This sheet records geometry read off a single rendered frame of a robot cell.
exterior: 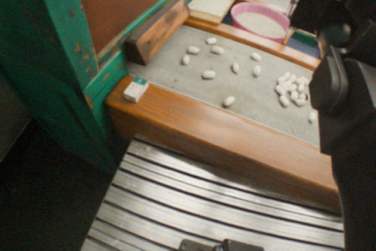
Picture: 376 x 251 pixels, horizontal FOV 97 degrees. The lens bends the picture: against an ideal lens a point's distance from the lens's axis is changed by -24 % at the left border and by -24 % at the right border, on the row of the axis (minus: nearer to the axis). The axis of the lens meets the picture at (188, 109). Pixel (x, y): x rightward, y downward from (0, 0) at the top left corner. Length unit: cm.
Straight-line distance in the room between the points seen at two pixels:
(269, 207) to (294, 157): 14
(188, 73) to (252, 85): 19
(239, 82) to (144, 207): 41
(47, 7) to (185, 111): 35
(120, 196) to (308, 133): 50
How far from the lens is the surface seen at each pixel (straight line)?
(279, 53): 76
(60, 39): 39
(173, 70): 61
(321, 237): 62
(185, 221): 50
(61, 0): 37
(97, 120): 56
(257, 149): 48
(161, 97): 51
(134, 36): 54
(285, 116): 60
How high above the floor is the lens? 117
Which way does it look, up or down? 55 degrees down
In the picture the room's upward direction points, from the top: 7 degrees clockwise
